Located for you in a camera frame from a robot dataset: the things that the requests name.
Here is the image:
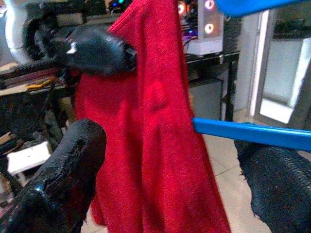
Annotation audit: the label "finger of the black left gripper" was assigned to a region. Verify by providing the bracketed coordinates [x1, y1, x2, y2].
[63, 25, 138, 77]

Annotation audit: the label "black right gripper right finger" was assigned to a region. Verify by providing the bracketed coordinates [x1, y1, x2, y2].
[233, 139, 311, 233]

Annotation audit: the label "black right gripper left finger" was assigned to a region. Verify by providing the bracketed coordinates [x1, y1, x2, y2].
[0, 118, 108, 233]

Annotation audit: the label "blue wire clothes hanger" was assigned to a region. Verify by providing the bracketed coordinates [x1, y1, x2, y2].
[191, 0, 311, 153]

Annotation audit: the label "red shirt white lettering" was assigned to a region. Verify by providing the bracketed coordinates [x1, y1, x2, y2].
[74, 0, 231, 233]

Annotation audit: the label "black cluttered workbench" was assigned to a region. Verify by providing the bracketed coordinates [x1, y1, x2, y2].
[0, 62, 78, 195]

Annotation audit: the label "black desk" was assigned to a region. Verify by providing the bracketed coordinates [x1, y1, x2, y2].
[186, 50, 240, 122]

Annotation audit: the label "white computer case RGB fans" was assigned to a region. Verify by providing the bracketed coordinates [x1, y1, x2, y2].
[188, 0, 224, 55]

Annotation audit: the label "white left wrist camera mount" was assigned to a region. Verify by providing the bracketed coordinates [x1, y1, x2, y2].
[4, 0, 34, 64]

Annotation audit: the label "glass door metal frame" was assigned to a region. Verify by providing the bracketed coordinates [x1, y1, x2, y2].
[250, 9, 311, 125]

